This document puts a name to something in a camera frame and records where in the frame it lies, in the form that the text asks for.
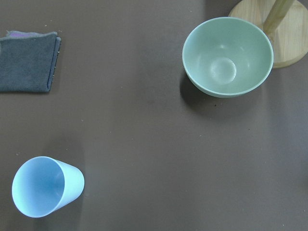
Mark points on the blue cup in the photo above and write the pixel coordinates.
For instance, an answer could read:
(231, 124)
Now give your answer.
(43, 185)

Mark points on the green bowl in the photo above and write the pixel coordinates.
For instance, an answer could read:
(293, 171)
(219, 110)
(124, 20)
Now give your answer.
(226, 57)

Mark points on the grey folded cloth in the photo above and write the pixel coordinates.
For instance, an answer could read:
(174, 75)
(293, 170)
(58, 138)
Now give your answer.
(28, 61)

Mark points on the wooden cup stand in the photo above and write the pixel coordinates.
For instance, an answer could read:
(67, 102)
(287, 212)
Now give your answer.
(285, 22)

